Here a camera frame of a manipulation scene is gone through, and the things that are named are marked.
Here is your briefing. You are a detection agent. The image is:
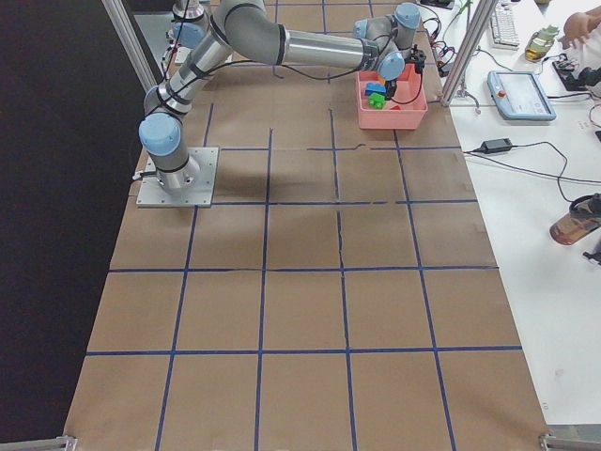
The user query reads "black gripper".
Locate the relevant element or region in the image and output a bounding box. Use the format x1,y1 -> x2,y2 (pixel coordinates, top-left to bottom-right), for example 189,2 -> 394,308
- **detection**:
385,78 -> 398,101

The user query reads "blue toy block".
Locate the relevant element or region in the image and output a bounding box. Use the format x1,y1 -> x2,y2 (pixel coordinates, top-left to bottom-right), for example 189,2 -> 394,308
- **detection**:
363,83 -> 386,97

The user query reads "green toy block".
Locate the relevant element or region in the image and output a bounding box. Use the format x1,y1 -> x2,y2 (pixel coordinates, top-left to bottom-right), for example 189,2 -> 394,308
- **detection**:
367,92 -> 387,110

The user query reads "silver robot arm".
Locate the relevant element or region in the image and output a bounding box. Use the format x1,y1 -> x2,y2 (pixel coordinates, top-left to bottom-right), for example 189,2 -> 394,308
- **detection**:
172,0 -> 208,49
138,1 -> 421,205

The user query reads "pink plastic box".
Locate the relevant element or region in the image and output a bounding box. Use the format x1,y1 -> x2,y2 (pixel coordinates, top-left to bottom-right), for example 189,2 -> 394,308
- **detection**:
356,64 -> 428,130

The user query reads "person hand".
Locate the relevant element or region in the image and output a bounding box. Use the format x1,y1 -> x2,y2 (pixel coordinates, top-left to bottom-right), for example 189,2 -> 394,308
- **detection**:
562,8 -> 600,49

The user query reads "black power adapter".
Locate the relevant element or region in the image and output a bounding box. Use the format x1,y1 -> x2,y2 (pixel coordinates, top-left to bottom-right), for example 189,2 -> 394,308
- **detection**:
478,138 -> 514,154

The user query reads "teach pendant tablet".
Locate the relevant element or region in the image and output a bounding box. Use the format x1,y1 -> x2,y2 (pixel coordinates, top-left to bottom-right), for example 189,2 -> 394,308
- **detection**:
486,70 -> 556,122

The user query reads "white keyboard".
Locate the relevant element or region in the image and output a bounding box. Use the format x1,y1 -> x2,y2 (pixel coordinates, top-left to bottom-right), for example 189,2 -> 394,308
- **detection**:
489,5 -> 520,51

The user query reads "brown water bottle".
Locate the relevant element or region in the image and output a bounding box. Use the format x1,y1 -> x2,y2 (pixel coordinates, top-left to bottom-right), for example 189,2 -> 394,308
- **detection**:
549,194 -> 600,245

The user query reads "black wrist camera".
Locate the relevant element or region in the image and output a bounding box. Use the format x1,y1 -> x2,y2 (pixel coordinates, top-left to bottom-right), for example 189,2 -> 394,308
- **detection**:
408,44 -> 426,75

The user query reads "aluminium frame post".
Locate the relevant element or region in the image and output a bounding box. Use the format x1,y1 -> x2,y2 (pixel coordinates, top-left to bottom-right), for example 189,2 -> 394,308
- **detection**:
439,0 -> 497,114

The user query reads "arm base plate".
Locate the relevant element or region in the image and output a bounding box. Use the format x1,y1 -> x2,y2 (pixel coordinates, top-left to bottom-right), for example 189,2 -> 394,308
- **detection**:
175,42 -> 233,71
136,147 -> 220,208

